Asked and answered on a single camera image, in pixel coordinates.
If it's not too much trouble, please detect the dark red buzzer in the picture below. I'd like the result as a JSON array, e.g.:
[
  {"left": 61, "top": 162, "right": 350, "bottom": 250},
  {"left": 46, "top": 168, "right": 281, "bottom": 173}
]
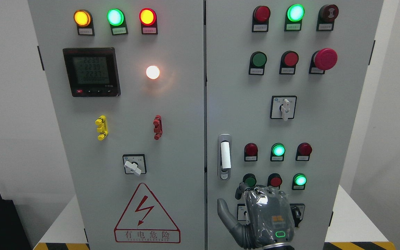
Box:
[{"left": 316, "top": 4, "right": 339, "bottom": 31}]

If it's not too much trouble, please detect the red emergency stop button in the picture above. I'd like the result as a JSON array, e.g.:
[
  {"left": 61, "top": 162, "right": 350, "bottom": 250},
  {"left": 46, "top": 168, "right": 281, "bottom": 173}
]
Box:
[{"left": 309, "top": 48, "right": 338, "bottom": 75}]

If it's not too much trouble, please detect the black digital power meter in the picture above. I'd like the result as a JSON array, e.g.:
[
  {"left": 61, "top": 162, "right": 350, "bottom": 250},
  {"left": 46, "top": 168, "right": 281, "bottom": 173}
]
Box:
[{"left": 62, "top": 47, "right": 121, "bottom": 98}]

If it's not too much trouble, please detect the grey right cabinet door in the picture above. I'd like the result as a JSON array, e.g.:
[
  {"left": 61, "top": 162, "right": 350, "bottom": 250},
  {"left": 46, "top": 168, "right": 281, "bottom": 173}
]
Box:
[{"left": 205, "top": 0, "right": 384, "bottom": 250}]

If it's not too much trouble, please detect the dark red light top right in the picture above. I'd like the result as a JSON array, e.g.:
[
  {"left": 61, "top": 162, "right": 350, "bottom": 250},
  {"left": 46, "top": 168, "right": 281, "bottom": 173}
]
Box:
[{"left": 251, "top": 5, "right": 271, "bottom": 33}]

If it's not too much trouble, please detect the white lit indicator light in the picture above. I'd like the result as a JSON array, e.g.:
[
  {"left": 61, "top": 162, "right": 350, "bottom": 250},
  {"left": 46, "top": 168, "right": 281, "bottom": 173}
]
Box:
[{"left": 146, "top": 65, "right": 160, "bottom": 80}]

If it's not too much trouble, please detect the green lit button lower right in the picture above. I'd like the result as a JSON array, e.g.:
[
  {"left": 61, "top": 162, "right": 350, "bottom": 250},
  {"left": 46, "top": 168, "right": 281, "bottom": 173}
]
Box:
[{"left": 292, "top": 173, "right": 307, "bottom": 190}]

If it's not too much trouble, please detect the green lit light top right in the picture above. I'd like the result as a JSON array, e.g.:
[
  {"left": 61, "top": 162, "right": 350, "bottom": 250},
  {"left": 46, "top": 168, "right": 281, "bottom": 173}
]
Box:
[{"left": 284, "top": 4, "right": 305, "bottom": 32}]

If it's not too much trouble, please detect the green push button lower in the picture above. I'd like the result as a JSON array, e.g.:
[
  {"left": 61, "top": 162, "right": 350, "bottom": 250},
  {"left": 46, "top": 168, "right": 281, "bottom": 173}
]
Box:
[{"left": 242, "top": 173, "right": 257, "bottom": 187}]

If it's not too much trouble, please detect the yellow terminal connector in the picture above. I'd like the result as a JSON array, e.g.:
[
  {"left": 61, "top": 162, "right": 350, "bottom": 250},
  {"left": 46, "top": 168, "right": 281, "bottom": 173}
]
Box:
[{"left": 95, "top": 115, "right": 108, "bottom": 141}]

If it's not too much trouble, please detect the grey robot hand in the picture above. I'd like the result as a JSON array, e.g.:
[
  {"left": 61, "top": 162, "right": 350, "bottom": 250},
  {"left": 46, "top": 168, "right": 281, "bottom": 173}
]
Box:
[{"left": 217, "top": 182, "right": 295, "bottom": 249}]

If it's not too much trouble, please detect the white selector switch lower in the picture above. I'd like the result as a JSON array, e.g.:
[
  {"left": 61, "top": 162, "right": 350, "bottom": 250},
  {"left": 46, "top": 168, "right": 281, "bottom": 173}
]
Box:
[{"left": 237, "top": 203, "right": 249, "bottom": 223}]

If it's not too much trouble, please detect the red push button upper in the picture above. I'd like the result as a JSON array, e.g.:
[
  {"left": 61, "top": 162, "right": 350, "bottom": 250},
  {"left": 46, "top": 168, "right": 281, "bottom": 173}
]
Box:
[{"left": 279, "top": 50, "right": 299, "bottom": 75}]

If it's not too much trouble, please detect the dark red light middle right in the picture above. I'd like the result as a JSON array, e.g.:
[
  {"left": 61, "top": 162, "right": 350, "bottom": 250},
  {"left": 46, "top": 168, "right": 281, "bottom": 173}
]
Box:
[{"left": 295, "top": 142, "right": 313, "bottom": 161}]

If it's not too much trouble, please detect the green lit light middle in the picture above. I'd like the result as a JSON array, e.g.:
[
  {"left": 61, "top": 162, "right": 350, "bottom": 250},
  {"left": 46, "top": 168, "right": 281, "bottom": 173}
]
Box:
[{"left": 270, "top": 143, "right": 285, "bottom": 162}]

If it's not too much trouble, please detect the green indicator light top left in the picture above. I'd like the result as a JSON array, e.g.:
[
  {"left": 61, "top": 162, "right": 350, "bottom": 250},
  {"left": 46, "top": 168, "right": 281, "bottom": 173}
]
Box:
[{"left": 107, "top": 8, "right": 128, "bottom": 35}]

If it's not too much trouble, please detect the dark red light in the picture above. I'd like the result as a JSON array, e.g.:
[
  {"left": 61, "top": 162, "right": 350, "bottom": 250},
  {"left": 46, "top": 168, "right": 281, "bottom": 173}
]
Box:
[
  {"left": 295, "top": 142, "right": 313, "bottom": 161},
  {"left": 251, "top": 5, "right": 271, "bottom": 33},
  {"left": 243, "top": 143, "right": 258, "bottom": 162}
]

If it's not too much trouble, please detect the red electrical warning triangle sticker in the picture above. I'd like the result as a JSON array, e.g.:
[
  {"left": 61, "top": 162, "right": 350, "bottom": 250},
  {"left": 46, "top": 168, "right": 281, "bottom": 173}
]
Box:
[{"left": 114, "top": 183, "right": 181, "bottom": 243}]

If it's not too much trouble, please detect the green lit light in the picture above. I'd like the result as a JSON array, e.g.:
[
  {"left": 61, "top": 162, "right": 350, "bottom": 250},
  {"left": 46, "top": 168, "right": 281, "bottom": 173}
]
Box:
[
  {"left": 284, "top": 4, "right": 305, "bottom": 32},
  {"left": 270, "top": 143, "right": 285, "bottom": 162}
]

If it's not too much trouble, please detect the white selector switch upper right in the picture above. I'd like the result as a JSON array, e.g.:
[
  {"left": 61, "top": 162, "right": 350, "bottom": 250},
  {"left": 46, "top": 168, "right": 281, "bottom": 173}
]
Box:
[{"left": 270, "top": 95, "right": 297, "bottom": 121}]

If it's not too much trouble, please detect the red push button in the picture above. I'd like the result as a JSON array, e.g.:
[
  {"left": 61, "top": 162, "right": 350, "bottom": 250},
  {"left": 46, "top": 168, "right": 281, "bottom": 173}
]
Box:
[
  {"left": 279, "top": 50, "right": 299, "bottom": 75},
  {"left": 267, "top": 173, "right": 283, "bottom": 188}
]

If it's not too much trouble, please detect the grey cabinet door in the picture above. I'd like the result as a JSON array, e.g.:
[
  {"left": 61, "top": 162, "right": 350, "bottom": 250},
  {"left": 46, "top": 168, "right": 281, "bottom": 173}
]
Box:
[
  {"left": 205, "top": 0, "right": 384, "bottom": 250},
  {"left": 28, "top": 0, "right": 205, "bottom": 250}
]

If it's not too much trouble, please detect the green push button upper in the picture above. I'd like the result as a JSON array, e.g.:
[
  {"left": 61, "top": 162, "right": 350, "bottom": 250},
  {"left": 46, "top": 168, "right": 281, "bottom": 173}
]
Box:
[{"left": 249, "top": 51, "right": 267, "bottom": 75}]

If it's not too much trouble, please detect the black selector switch lower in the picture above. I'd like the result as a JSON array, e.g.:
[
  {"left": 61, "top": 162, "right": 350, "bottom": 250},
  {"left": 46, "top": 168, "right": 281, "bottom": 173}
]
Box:
[{"left": 290, "top": 203, "right": 305, "bottom": 228}]

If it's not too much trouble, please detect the green push button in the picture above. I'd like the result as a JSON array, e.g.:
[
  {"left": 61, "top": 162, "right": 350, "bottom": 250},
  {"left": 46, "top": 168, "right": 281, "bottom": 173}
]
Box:
[
  {"left": 242, "top": 173, "right": 257, "bottom": 187},
  {"left": 249, "top": 51, "right": 267, "bottom": 75}
]

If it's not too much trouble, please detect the black box at left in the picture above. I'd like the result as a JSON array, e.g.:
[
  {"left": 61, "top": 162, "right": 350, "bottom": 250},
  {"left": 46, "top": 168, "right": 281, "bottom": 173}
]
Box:
[{"left": 0, "top": 194, "right": 31, "bottom": 250}]

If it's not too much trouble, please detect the yellow indicator light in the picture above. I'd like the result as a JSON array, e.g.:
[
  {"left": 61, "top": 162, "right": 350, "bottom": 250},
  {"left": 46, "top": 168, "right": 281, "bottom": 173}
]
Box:
[{"left": 74, "top": 9, "right": 95, "bottom": 35}]

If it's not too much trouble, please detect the silver door handle lock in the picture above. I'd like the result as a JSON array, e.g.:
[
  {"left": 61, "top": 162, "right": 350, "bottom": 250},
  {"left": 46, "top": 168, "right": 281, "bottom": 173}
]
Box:
[{"left": 217, "top": 134, "right": 232, "bottom": 180}]

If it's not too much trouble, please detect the red lit indicator light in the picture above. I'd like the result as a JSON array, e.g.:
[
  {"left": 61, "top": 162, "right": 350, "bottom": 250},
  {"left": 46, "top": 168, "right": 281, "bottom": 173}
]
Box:
[{"left": 139, "top": 8, "right": 158, "bottom": 35}]

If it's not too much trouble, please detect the red terminal connector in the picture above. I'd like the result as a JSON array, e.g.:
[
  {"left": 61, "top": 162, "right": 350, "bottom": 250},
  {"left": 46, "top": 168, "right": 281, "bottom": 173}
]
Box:
[{"left": 153, "top": 115, "right": 163, "bottom": 140}]

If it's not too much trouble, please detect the red push button lower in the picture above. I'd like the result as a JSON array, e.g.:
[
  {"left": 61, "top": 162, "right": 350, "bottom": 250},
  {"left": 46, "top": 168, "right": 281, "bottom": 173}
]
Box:
[{"left": 267, "top": 173, "right": 283, "bottom": 188}]

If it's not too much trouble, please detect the grey left cabinet door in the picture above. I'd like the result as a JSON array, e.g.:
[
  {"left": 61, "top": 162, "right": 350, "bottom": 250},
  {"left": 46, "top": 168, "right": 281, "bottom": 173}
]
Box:
[{"left": 28, "top": 0, "right": 205, "bottom": 250}]

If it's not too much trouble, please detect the white platform with hazard stripes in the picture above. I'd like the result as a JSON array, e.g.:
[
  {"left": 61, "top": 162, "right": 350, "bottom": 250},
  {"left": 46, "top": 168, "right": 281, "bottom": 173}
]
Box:
[{"left": 34, "top": 187, "right": 395, "bottom": 250}]

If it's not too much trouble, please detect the dark red light middle left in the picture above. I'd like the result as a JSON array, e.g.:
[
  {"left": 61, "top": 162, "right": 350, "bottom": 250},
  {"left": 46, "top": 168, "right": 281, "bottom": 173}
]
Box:
[{"left": 243, "top": 143, "right": 258, "bottom": 162}]

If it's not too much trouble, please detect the white selector switch left door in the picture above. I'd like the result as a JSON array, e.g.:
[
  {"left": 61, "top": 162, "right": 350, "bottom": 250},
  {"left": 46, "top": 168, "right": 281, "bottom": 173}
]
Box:
[{"left": 123, "top": 154, "right": 147, "bottom": 176}]

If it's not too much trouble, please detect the white selector switch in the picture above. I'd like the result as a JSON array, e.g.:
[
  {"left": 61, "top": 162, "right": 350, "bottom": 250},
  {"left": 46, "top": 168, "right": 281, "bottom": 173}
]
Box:
[
  {"left": 270, "top": 95, "right": 297, "bottom": 121},
  {"left": 237, "top": 203, "right": 249, "bottom": 223}
]

